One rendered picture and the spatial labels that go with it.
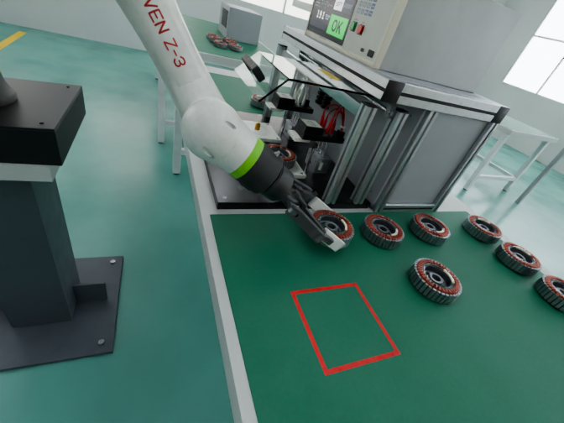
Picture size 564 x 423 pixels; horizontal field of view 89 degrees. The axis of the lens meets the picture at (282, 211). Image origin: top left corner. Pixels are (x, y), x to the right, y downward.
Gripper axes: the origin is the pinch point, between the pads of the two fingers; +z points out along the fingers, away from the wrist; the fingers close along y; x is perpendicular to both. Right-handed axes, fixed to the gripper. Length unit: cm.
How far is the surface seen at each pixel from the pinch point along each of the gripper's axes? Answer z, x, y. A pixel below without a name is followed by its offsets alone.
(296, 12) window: 32, 49, -535
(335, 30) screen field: -20, 30, -46
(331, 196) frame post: 3.1, 2.0, -13.2
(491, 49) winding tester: 11, 57, -33
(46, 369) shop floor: -23, -106, 1
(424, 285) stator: 18.2, 8.8, 13.9
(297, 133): -10.0, 4.0, -32.1
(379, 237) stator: 13.0, 6.2, -0.1
